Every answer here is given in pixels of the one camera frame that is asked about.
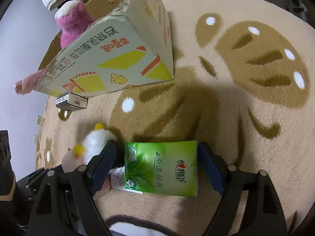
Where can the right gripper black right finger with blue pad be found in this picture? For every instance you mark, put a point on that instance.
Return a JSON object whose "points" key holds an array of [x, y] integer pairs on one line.
{"points": [[263, 213]]}

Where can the pink cloth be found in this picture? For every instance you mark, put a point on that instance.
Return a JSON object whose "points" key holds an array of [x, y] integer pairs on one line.
{"points": [[27, 84]]}

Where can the pink bear plush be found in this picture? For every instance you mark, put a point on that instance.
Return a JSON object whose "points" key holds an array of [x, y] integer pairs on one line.
{"points": [[73, 19]]}

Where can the beige floral blanket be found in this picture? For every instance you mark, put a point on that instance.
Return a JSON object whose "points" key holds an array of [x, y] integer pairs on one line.
{"points": [[244, 83]]}

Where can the open cardboard box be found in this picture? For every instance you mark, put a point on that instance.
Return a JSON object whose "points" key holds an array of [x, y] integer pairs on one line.
{"points": [[129, 44]]}

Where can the small black white box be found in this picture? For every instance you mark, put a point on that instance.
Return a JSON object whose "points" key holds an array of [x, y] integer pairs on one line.
{"points": [[71, 102]]}

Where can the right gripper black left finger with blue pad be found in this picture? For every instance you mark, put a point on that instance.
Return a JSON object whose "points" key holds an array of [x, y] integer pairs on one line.
{"points": [[66, 198]]}

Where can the white fluffy duck plush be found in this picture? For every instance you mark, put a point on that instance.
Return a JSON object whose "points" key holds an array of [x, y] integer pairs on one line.
{"points": [[91, 146]]}

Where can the green tissue pack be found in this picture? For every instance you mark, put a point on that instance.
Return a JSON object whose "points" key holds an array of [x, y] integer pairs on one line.
{"points": [[165, 168]]}

